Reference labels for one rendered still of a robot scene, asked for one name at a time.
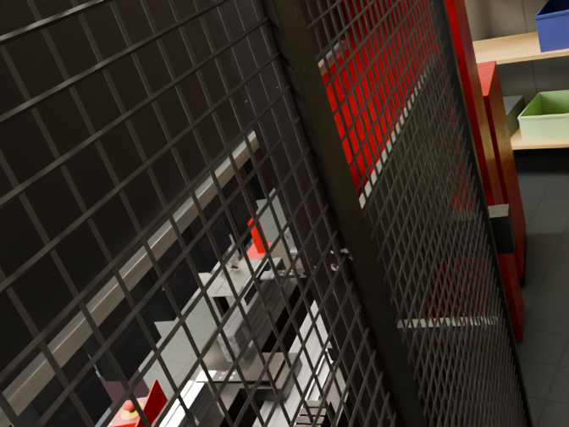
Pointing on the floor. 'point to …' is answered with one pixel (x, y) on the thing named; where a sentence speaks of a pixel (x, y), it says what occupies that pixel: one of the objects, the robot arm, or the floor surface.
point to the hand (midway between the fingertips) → (229, 273)
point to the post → (310, 81)
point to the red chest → (504, 154)
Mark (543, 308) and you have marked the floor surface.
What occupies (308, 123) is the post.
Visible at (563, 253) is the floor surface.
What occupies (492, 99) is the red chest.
